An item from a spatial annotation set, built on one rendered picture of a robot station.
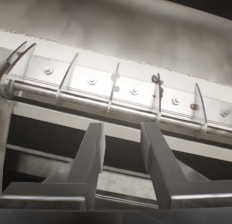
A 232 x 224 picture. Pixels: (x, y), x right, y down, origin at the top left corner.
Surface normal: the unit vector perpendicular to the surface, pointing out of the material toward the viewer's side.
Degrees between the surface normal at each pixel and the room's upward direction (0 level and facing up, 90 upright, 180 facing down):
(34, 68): 29
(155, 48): 40
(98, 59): 34
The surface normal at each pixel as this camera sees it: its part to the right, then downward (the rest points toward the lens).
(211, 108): 0.11, -0.18
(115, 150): 0.15, -0.42
